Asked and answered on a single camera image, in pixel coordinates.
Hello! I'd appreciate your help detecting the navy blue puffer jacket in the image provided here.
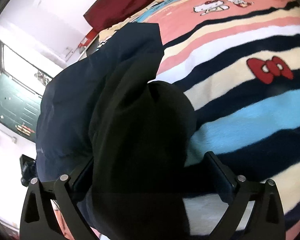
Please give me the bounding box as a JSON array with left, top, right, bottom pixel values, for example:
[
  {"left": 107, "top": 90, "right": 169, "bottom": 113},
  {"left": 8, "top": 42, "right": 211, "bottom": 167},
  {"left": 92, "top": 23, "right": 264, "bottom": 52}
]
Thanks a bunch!
[{"left": 36, "top": 23, "right": 196, "bottom": 239}]

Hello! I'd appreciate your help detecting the green metal door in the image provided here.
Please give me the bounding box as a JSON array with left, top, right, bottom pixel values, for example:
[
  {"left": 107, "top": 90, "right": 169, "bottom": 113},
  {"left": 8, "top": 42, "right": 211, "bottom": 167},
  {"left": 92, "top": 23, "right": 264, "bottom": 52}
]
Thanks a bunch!
[{"left": 0, "top": 74, "right": 42, "bottom": 142}]

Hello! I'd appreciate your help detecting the pink Hello Kitty blanket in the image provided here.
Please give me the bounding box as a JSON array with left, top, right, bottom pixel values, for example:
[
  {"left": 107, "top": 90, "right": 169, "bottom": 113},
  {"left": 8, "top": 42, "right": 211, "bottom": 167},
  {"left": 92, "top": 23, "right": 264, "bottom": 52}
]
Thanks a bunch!
[{"left": 99, "top": 0, "right": 300, "bottom": 239}]

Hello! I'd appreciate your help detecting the red and white box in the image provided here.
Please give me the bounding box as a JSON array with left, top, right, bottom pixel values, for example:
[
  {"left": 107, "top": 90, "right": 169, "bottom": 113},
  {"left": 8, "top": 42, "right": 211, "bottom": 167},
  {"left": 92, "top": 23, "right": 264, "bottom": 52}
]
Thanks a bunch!
[{"left": 78, "top": 29, "right": 98, "bottom": 48}]

